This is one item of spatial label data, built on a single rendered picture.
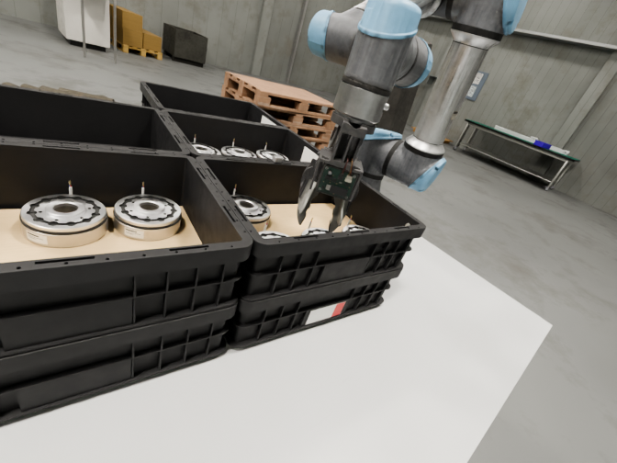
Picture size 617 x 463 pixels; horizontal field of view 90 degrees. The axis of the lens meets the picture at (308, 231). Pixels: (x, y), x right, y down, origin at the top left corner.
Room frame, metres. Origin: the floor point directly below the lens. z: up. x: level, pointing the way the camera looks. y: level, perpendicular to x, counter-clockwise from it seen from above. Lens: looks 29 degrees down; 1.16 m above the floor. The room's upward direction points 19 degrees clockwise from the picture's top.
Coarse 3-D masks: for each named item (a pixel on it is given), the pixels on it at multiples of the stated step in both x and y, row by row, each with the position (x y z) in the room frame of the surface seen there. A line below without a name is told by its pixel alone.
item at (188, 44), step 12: (168, 24) 8.75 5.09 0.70; (168, 36) 8.37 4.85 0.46; (180, 36) 8.10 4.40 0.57; (192, 36) 8.30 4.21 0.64; (168, 48) 8.33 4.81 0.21; (180, 48) 8.12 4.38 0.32; (192, 48) 8.32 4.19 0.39; (204, 48) 8.53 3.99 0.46; (180, 60) 8.22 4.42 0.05; (192, 60) 8.34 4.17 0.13; (204, 60) 8.56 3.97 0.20
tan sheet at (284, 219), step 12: (288, 204) 0.70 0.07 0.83; (312, 204) 0.75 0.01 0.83; (324, 204) 0.78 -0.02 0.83; (276, 216) 0.62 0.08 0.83; (288, 216) 0.64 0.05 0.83; (312, 216) 0.68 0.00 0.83; (324, 216) 0.71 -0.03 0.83; (276, 228) 0.57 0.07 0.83; (288, 228) 0.59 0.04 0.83; (300, 228) 0.61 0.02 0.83; (324, 228) 0.65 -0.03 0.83
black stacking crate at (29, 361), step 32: (192, 320) 0.29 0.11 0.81; (224, 320) 0.32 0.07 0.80; (32, 352) 0.18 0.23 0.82; (64, 352) 0.20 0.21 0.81; (96, 352) 0.23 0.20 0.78; (128, 352) 0.25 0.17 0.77; (160, 352) 0.27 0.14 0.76; (192, 352) 0.31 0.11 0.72; (0, 384) 0.17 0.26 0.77; (32, 384) 0.18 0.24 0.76; (64, 384) 0.20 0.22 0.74; (96, 384) 0.22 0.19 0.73; (0, 416) 0.16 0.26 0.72
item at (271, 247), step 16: (208, 160) 0.57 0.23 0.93; (224, 160) 0.59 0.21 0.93; (240, 160) 0.62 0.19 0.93; (208, 176) 0.49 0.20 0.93; (224, 192) 0.45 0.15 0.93; (400, 208) 0.67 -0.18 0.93; (256, 240) 0.35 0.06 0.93; (272, 240) 0.36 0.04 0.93; (288, 240) 0.38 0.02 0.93; (304, 240) 0.39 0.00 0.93; (320, 240) 0.41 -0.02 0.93; (336, 240) 0.44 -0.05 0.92; (352, 240) 0.46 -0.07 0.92; (368, 240) 0.49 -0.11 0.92; (384, 240) 0.52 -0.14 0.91; (400, 240) 0.56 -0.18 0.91; (256, 256) 0.35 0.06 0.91; (272, 256) 0.36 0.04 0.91
